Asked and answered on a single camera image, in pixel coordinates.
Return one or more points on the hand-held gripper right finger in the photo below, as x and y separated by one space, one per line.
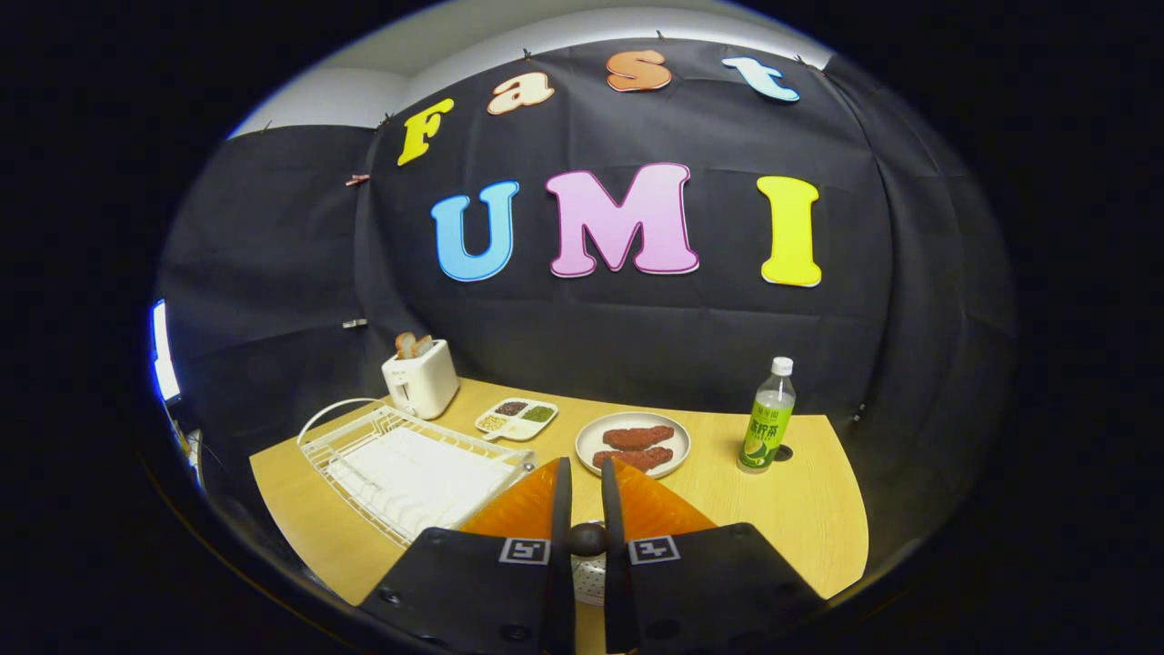
709 591

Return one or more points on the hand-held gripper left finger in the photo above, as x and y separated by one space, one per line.
455 591

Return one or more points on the pink plate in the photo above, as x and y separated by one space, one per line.
588 582

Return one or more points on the white divided dish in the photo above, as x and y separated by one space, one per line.
520 429

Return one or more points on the white plate with meat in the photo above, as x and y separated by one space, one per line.
587 441

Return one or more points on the red-brown meat piece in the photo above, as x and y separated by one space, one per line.
638 438
634 458

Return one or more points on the pile of yellow beans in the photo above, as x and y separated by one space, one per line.
493 423

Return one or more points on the green label drink bottle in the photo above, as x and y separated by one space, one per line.
766 428

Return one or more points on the pile of brown beans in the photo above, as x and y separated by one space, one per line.
511 408

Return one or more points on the pile of green beans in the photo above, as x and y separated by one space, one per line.
539 414

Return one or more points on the white toaster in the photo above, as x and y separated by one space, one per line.
423 382

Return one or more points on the toasted bread slice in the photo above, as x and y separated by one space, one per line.
424 345
406 346

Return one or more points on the black backdrop cloth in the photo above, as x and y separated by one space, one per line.
637 327

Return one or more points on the lit screen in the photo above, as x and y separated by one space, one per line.
164 355

